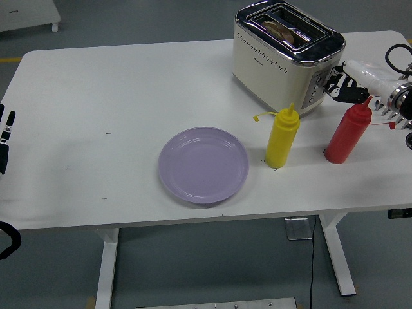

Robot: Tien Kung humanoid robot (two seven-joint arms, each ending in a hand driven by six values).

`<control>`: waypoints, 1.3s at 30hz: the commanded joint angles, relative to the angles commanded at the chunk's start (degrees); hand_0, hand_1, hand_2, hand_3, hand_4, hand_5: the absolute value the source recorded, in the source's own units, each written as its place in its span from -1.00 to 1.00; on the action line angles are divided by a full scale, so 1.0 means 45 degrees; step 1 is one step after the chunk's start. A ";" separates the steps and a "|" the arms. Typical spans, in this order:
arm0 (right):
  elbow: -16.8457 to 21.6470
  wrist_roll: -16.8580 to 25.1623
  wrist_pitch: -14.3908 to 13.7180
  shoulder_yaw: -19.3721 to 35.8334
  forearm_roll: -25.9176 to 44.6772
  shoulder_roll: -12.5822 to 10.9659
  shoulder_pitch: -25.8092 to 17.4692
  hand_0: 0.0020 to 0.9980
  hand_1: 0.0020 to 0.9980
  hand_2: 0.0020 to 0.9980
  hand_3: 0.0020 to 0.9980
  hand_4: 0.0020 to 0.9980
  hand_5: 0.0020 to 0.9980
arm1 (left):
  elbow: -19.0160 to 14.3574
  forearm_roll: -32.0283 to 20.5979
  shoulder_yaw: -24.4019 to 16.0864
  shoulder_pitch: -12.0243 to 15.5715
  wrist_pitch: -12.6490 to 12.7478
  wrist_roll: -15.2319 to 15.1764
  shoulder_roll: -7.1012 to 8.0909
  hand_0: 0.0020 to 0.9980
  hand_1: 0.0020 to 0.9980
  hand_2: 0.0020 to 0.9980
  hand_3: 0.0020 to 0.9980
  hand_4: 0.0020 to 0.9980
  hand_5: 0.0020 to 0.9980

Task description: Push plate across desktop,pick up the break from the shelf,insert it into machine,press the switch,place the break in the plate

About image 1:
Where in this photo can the grey metal base plate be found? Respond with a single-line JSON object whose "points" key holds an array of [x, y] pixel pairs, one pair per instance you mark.
{"points": [[215, 304]]}

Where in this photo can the white cabinet on wheels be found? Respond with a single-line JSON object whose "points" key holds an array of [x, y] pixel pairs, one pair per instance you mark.
{"points": [[25, 13]]}

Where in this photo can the white table leg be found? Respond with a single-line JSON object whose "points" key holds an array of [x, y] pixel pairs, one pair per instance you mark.
{"points": [[341, 257], [107, 267]]}

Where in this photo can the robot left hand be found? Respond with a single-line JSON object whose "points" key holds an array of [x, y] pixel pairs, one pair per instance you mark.
{"points": [[4, 151]]}

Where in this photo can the black table control panel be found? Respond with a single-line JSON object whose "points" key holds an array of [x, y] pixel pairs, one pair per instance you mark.
{"points": [[400, 213]]}

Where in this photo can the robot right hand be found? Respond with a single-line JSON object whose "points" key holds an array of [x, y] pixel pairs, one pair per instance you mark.
{"points": [[370, 75]]}

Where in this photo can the purple round plate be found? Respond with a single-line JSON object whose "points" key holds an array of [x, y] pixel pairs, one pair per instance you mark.
{"points": [[204, 165]]}

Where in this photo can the yellow squeeze bottle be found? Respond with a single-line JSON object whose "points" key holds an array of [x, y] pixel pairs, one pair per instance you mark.
{"points": [[281, 141]]}

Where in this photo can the speckled bread slice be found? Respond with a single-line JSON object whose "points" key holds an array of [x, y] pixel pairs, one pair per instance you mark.
{"points": [[280, 30]]}

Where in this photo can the beige toast rack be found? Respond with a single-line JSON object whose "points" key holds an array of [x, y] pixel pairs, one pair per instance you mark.
{"points": [[386, 111]]}

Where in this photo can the small metal floor plate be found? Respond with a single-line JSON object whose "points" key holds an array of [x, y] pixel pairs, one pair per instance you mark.
{"points": [[297, 228]]}

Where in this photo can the red squeeze bottle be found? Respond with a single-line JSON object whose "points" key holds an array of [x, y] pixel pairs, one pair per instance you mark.
{"points": [[346, 138]]}

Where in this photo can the cream and chrome toaster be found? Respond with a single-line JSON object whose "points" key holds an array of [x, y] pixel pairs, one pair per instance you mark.
{"points": [[267, 74]]}

